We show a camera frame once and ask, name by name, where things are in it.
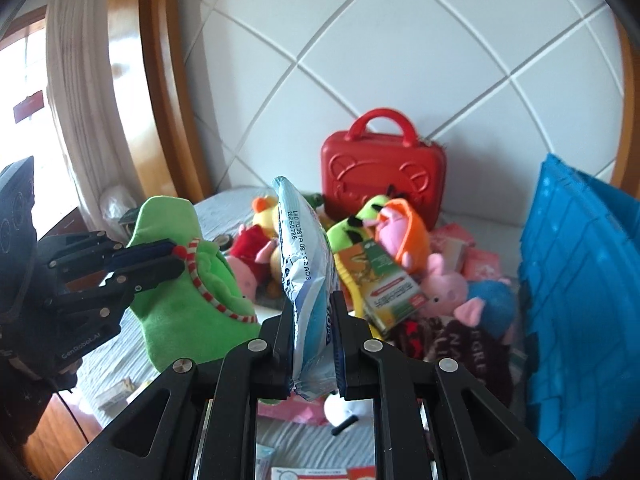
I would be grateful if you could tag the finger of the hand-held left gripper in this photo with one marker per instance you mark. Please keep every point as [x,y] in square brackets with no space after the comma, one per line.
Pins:
[145,252]
[150,275]

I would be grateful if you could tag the red carry case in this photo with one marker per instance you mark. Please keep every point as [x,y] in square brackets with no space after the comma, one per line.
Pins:
[380,170]

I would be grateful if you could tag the small pale box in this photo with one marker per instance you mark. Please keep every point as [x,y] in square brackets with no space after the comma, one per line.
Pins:
[115,394]

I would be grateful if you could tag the yellow bear plush red shirt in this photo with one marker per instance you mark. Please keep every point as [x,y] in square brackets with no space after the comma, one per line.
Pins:
[255,247]

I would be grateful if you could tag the pink plush toy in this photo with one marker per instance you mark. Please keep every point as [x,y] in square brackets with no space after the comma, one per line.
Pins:
[245,280]

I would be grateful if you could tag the black square box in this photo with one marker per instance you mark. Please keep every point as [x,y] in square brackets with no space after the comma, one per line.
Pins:
[129,217]

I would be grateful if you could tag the bright window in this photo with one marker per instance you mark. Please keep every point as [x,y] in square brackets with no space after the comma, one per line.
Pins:
[25,70]

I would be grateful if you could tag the white curtain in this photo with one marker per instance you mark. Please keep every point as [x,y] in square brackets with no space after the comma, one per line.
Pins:
[85,110]

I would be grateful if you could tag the white round plush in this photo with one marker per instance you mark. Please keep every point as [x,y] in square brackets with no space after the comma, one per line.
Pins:
[345,410]

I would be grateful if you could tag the dark maroon printed pillow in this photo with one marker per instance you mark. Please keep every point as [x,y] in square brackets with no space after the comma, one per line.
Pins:
[450,360]

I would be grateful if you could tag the green frog plush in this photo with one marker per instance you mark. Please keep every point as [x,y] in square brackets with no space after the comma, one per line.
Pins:
[350,225]

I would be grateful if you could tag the striped cloth-covered desktop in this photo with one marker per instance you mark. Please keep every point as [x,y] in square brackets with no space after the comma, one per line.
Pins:
[220,207]

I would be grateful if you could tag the pink pig plush blue body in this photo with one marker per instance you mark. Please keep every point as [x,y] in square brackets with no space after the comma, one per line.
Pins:
[450,285]

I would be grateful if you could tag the pink plush orange hood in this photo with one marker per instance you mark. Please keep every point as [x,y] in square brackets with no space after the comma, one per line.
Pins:
[405,230]

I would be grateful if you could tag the wooden wall frame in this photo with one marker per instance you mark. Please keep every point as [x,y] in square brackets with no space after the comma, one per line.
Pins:
[165,110]
[620,160]

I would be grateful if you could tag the clear plastic bag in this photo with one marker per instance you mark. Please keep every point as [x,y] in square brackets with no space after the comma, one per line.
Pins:
[115,200]

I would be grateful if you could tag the red white flat box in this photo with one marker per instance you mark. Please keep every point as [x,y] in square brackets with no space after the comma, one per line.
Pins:
[320,474]

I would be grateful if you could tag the large pink tissue pack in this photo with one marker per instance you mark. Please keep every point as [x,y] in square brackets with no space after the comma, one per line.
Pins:
[290,412]

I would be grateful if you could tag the white blue packet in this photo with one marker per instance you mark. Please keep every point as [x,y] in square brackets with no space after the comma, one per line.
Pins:
[305,270]

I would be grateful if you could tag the pink cardboard box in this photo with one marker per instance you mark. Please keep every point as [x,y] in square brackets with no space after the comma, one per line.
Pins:
[450,245]
[482,265]

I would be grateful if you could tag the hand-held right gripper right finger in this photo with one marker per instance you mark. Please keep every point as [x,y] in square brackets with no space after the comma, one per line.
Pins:
[341,370]

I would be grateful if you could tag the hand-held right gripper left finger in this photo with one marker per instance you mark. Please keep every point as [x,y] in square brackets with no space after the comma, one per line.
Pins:
[274,360]

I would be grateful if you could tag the yellow green printed box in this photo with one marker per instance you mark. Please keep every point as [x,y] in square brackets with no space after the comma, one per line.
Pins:
[390,285]

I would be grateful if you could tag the blue plastic crate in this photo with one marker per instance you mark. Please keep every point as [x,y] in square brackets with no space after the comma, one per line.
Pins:
[575,285]

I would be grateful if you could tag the black tape roll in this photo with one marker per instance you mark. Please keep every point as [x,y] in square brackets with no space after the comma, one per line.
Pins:
[226,243]

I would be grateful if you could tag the green plush striped trim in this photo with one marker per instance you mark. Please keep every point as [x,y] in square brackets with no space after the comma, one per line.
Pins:
[170,320]

